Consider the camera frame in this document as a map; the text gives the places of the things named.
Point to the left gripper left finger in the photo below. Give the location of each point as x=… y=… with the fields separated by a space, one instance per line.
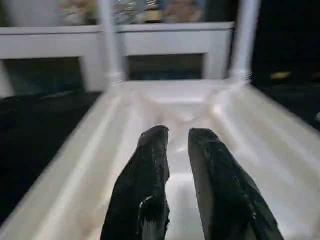
x=142 y=195

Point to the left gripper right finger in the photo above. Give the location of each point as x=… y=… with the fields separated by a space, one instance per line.
x=225 y=200

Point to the white plastic table top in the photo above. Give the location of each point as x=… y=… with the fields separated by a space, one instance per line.
x=75 y=165

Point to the white plastic table leg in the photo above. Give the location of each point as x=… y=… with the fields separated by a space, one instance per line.
x=245 y=35
x=109 y=40

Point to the black work mat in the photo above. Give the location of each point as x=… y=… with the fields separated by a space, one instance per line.
x=35 y=135

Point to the dark cabinet with yellow label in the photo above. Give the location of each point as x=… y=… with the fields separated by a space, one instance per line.
x=285 y=45

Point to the white cabinet with glass doors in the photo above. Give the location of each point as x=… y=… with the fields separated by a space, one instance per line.
x=50 y=42

